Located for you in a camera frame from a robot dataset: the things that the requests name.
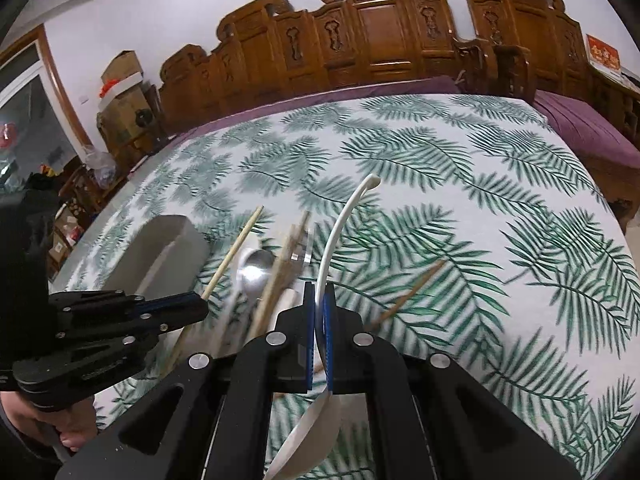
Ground brown wooden chopstick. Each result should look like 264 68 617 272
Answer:
246 210 311 341

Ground large steel spoon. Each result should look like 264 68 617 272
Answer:
208 248 276 358

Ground carved wooden bench backrest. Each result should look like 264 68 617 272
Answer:
160 0 466 131

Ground carved wooden armchair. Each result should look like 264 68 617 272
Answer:
466 0 591 102

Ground steel fork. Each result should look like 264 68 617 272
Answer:
269 233 312 330

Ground clear plastic bag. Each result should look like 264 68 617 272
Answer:
85 146 118 190

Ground wooden door frame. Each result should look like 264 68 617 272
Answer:
1 24 92 154

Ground purple bench cushion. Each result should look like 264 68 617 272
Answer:
168 76 462 148

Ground purple chair cushion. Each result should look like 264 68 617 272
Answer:
533 90 639 169

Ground grey rectangular utensil tray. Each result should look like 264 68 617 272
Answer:
102 214 209 300

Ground light wooden chopstick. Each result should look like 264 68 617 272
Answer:
160 205 264 378

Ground person's left hand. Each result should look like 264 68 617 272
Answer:
1 391 98 451

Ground red sign board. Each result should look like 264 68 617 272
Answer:
586 35 620 76

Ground white ceramic spoon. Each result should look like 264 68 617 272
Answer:
264 174 381 479

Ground green leaf patterned tablecloth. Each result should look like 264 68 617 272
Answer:
56 94 639 479

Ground stacked cardboard boxes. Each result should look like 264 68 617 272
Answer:
96 50 157 165

